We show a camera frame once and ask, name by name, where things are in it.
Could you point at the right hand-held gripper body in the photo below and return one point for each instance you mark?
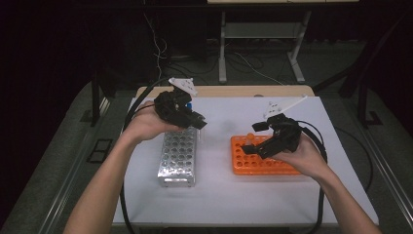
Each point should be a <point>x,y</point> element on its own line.
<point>285,133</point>

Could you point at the metal floor rail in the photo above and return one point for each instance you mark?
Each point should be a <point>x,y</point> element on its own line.
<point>389,175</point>
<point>74,162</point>

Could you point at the black floor frame plate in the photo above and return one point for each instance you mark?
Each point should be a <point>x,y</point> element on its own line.
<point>92,156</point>

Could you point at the white table board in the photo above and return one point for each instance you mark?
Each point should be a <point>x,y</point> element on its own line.
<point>227,201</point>

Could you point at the grey metal desk frame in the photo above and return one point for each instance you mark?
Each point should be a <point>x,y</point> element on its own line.
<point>263,31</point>

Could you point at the silver metal tube rack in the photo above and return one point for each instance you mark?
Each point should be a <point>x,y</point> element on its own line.
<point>178,156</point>

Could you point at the orange plastic tube rack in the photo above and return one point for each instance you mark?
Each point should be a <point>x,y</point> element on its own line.
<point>250,165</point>

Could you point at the orange-capped clear tube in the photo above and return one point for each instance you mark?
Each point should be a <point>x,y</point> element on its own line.
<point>250,136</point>

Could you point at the black metal stand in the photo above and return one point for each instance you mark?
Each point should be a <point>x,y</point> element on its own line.
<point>363,97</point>
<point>95,104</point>

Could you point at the person's right hand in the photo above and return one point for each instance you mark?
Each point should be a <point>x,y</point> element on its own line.
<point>308,161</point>

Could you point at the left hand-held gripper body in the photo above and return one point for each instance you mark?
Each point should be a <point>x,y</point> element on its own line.
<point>172,107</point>

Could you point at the person's left hand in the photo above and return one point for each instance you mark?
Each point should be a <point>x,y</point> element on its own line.
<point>146,125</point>

